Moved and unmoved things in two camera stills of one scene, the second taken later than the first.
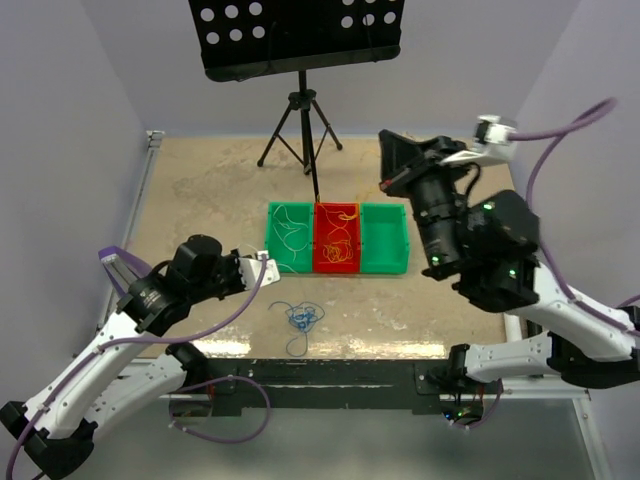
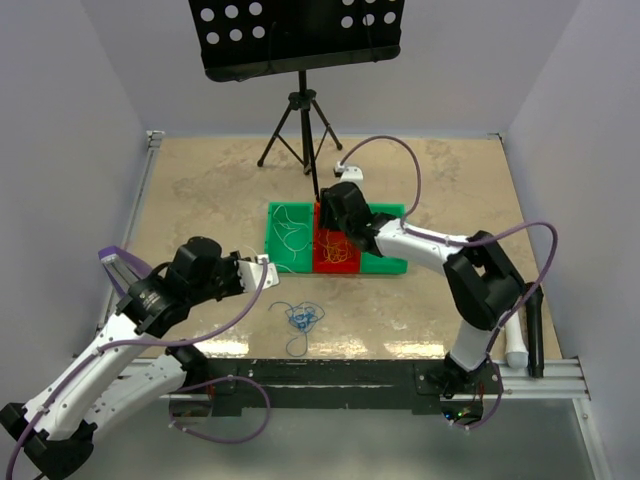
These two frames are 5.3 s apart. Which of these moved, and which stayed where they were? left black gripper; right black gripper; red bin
Moved: right black gripper
Stayed: red bin; left black gripper
